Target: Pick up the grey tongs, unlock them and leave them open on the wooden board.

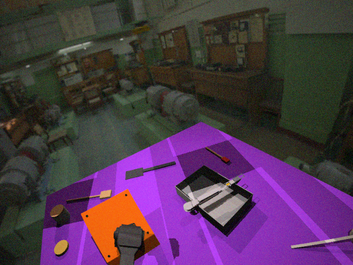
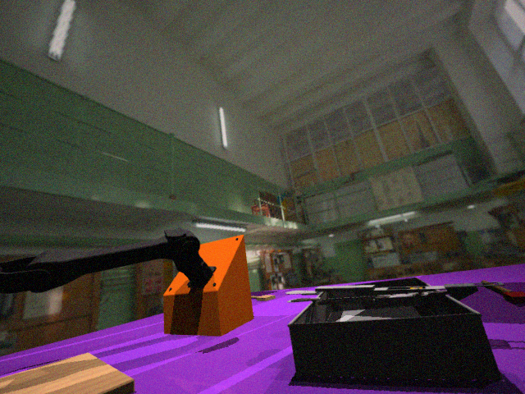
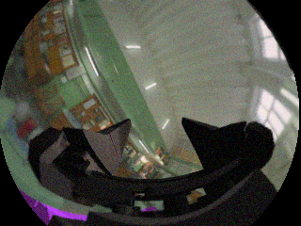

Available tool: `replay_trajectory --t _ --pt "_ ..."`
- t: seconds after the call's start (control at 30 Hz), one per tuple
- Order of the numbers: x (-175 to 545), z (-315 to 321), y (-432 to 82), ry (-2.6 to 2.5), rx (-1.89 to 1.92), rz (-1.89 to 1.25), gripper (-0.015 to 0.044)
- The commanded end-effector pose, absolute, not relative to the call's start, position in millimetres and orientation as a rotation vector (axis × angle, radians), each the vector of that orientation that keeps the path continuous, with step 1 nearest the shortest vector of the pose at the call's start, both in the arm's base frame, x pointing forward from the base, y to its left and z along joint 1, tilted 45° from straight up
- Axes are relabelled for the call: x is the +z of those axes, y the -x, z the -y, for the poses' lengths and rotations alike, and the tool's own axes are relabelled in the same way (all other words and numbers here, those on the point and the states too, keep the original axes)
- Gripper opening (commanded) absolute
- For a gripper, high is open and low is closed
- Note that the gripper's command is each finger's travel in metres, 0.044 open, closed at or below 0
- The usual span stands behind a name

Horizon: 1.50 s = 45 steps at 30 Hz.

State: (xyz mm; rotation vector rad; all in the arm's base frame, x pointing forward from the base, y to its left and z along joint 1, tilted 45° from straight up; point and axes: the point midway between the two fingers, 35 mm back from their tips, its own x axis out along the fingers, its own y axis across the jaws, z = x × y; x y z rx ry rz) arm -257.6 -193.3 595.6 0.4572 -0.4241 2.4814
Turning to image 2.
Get red brush with wooden handle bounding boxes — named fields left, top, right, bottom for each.
left=482, top=281, right=525, bottom=303

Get grey roasting tin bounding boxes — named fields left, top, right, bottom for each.
left=287, top=289, right=502, bottom=380

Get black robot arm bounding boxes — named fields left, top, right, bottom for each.
left=0, top=227, right=217, bottom=294

